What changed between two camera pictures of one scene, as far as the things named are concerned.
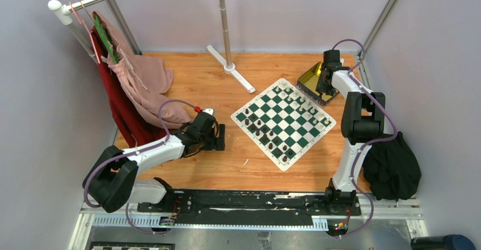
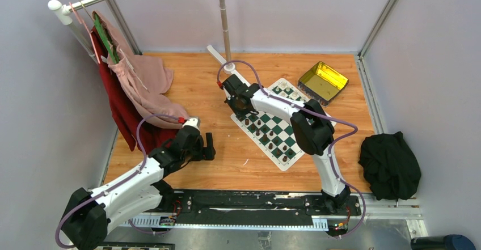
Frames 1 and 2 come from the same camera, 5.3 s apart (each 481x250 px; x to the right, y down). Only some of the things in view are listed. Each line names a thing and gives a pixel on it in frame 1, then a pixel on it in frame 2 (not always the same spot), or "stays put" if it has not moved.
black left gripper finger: x=220 y=140 → x=209 y=151
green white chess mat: x=283 y=123 stays put
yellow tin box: x=307 y=85 stays put
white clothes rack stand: x=228 y=68 stays put
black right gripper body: x=324 y=86 → x=239 y=111
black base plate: x=202 y=206 stays put
